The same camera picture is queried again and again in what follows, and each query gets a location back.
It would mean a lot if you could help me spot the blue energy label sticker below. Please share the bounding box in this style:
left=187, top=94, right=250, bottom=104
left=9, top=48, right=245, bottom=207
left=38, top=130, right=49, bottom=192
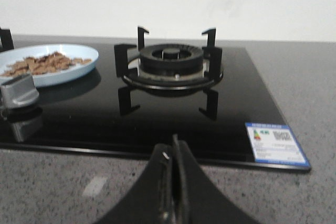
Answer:
left=245, top=122, right=310, bottom=167

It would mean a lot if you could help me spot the left burner with black grate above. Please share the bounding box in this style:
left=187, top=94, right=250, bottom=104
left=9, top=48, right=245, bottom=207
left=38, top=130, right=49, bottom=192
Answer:
left=0, top=28, right=14, bottom=52

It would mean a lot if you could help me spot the right burner with black grate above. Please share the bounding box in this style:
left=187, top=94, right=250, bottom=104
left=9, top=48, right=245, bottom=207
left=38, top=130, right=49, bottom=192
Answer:
left=113, top=25, right=225, bottom=93

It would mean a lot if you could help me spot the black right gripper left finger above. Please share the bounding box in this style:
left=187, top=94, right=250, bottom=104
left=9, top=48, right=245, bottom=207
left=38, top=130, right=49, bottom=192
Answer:
left=96, top=144, right=173, bottom=223

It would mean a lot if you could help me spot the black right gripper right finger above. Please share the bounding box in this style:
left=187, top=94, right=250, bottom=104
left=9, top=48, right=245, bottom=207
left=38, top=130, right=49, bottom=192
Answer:
left=173, top=134, right=258, bottom=223

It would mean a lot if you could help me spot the black glass gas cooktop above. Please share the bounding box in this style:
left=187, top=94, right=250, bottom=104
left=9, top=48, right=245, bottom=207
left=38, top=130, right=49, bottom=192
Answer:
left=1, top=37, right=311, bottom=172

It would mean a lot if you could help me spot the right silver stove knob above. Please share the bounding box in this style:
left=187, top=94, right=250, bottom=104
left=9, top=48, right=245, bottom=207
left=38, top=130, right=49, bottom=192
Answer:
left=1, top=74, right=39, bottom=109

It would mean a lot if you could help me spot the burner with black grate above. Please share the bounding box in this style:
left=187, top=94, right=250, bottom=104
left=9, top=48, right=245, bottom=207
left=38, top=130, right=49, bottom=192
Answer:
left=0, top=28, right=14, bottom=52
left=113, top=25, right=225, bottom=93

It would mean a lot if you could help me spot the pile of brown meat slices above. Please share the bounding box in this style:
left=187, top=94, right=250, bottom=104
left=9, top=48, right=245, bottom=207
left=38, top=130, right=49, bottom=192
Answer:
left=1, top=51, right=92, bottom=77

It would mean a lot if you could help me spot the light blue plate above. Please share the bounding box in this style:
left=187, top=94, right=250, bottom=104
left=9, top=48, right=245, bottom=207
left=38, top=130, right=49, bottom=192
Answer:
left=1, top=44, right=99, bottom=88

